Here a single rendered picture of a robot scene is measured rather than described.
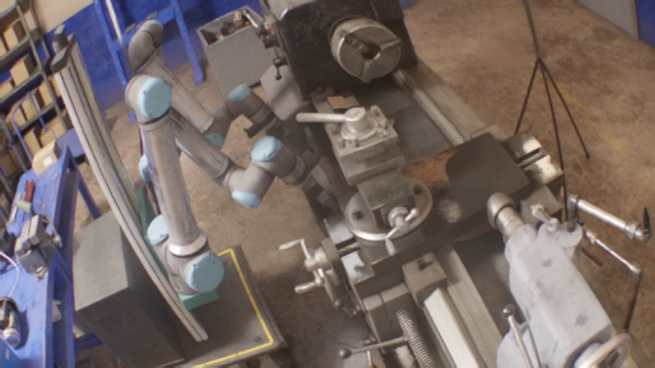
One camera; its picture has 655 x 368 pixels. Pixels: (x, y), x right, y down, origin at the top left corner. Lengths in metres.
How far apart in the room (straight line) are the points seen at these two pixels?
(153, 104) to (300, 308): 1.60
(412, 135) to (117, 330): 1.46
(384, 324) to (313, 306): 1.13
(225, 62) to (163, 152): 2.84
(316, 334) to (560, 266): 1.77
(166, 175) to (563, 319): 1.22
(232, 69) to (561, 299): 3.74
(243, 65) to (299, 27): 2.18
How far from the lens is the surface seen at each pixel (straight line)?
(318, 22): 2.52
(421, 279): 1.78
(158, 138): 1.78
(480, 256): 2.00
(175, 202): 1.88
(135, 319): 2.40
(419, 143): 2.47
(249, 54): 4.63
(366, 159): 1.89
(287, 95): 2.81
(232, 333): 2.61
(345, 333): 2.86
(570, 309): 1.26
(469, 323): 1.69
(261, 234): 3.49
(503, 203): 1.55
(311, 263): 1.92
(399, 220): 1.74
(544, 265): 1.35
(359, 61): 2.40
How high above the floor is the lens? 2.18
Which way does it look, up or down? 38 degrees down
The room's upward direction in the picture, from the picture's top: 20 degrees counter-clockwise
